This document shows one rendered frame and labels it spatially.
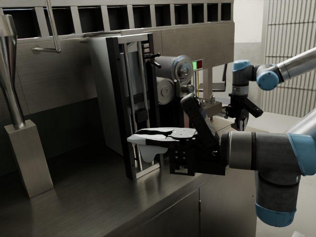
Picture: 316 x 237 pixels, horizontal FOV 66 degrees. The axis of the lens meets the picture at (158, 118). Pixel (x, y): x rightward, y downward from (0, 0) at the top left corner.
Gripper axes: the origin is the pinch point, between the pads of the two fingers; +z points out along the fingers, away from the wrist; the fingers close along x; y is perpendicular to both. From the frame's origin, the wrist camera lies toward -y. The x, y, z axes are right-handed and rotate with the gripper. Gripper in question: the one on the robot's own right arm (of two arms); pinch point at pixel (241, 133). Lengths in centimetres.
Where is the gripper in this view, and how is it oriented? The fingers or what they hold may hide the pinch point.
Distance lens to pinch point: 127.5
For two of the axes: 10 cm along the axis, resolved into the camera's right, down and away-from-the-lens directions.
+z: 0.8, 9.3, 3.5
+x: -7.7, 2.8, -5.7
